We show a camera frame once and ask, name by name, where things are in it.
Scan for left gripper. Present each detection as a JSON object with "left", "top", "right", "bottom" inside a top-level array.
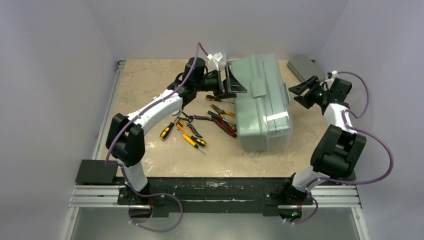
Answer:
[{"left": 194, "top": 65, "right": 246, "bottom": 100}]

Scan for green plastic tool box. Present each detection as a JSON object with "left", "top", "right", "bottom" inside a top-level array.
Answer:
[{"left": 230, "top": 53, "right": 294, "bottom": 152}]

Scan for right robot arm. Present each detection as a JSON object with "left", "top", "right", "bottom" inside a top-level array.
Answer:
[{"left": 279, "top": 76, "right": 367, "bottom": 204}]

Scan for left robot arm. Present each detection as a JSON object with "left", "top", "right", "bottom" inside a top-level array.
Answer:
[{"left": 105, "top": 57, "right": 247, "bottom": 205}]

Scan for grey sharpening stone block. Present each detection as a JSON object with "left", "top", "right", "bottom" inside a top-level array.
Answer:
[{"left": 287, "top": 54, "right": 326, "bottom": 83}]

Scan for yellow needle nose pliers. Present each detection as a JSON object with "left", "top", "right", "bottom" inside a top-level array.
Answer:
[{"left": 210, "top": 104, "right": 236, "bottom": 118}]

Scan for small black hammer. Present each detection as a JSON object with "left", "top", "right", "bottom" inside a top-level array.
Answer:
[{"left": 207, "top": 111, "right": 237, "bottom": 128}]

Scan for red black utility knife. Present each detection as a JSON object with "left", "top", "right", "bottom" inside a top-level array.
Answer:
[{"left": 211, "top": 117, "right": 237, "bottom": 138}]

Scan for yellow black utility knife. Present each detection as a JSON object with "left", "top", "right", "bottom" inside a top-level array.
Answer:
[{"left": 182, "top": 133, "right": 207, "bottom": 147}]

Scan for yellow precision screwdriver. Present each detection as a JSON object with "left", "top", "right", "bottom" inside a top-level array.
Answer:
[{"left": 188, "top": 142, "right": 206, "bottom": 154}]

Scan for long black yellow screwdriver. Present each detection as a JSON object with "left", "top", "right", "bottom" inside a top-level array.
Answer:
[{"left": 159, "top": 122, "right": 175, "bottom": 140}]

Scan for right black corner block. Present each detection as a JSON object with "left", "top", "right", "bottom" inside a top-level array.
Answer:
[{"left": 330, "top": 169, "right": 357, "bottom": 181}]

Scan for black corner block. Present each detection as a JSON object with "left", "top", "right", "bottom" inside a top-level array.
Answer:
[
  {"left": 75, "top": 159, "right": 118, "bottom": 186},
  {"left": 330, "top": 169, "right": 357, "bottom": 181}
]

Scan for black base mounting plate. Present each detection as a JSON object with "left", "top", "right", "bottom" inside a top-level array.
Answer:
[{"left": 117, "top": 177, "right": 313, "bottom": 220}]

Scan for left black corner block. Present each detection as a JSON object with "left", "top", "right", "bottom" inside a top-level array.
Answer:
[{"left": 75, "top": 159, "right": 118, "bottom": 186}]

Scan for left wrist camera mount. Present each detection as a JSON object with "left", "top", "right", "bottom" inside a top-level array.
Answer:
[{"left": 206, "top": 52, "right": 226, "bottom": 71}]

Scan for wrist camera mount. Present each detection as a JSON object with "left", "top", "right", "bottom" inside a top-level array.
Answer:
[
  {"left": 206, "top": 52, "right": 226, "bottom": 71},
  {"left": 327, "top": 70, "right": 339, "bottom": 80}
]

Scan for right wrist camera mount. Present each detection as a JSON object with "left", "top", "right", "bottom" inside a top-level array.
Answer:
[{"left": 327, "top": 70, "right": 339, "bottom": 80}]

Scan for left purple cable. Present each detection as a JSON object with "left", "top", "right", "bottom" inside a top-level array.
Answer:
[{"left": 105, "top": 41, "right": 210, "bottom": 233}]

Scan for purple cable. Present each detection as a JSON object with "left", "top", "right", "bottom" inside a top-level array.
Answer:
[
  {"left": 105, "top": 41, "right": 210, "bottom": 233},
  {"left": 284, "top": 71, "right": 394, "bottom": 226}
]

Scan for black wire stripper pliers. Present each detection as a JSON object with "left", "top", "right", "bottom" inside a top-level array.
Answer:
[{"left": 177, "top": 111, "right": 213, "bottom": 139}]

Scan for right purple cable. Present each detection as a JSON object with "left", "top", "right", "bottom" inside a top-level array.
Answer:
[{"left": 284, "top": 71, "right": 394, "bottom": 226}]

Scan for aluminium rail frame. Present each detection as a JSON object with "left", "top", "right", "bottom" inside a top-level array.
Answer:
[{"left": 68, "top": 59, "right": 370, "bottom": 240}]

